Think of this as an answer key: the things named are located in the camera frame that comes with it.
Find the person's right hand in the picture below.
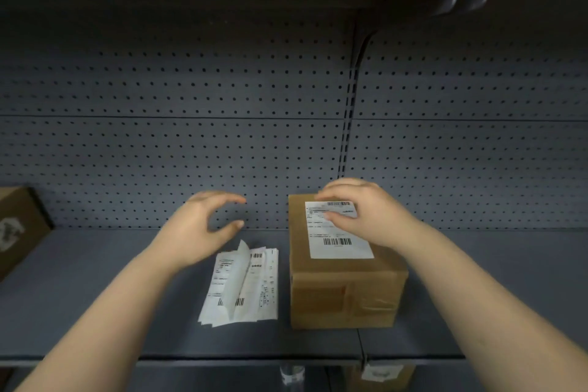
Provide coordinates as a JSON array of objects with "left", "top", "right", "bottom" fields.
[{"left": 314, "top": 178, "right": 431, "bottom": 255}]

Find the cardboard box with red print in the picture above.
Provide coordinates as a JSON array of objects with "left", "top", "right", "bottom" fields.
[{"left": 288, "top": 194, "right": 410, "bottom": 331}]

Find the person's left forearm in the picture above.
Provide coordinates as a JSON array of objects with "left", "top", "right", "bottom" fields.
[{"left": 13, "top": 238, "right": 187, "bottom": 392}]

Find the clear plastic water bottle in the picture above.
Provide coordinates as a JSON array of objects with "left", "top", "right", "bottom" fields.
[{"left": 279, "top": 363, "right": 306, "bottom": 392}]

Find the white shipping label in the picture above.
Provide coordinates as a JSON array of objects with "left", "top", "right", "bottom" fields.
[{"left": 304, "top": 200, "right": 375, "bottom": 260}]

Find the stack of white label sheets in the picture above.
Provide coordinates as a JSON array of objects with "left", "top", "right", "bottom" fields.
[{"left": 198, "top": 247, "right": 280, "bottom": 328}]

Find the grey pegboard back panel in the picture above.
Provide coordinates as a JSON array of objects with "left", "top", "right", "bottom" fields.
[{"left": 0, "top": 0, "right": 588, "bottom": 232}]

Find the person's right forearm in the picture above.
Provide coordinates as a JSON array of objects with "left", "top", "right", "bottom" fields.
[{"left": 402, "top": 220, "right": 588, "bottom": 392}]

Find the brown cardboard box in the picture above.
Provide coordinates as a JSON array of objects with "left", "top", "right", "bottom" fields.
[{"left": 342, "top": 363, "right": 417, "bottom": 392}]

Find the person's left hand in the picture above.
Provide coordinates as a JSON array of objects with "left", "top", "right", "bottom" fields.
[{"left": 154, "top": 190, "right": 248, "bottom": 276}]

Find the slotted grey upright post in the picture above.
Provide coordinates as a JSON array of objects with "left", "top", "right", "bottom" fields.
[{"left": 337, "top": 21, "right": 368, "bottom": 179}]

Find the white label backing paper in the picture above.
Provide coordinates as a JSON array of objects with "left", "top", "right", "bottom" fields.
[{"left": 224, "top": 239, "right": 252, "bottom": 322}]

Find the cardboard box with white logo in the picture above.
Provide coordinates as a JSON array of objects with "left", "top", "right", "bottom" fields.
[{"left": 0, "top": 186, "right": 55, "bottom": 282}]

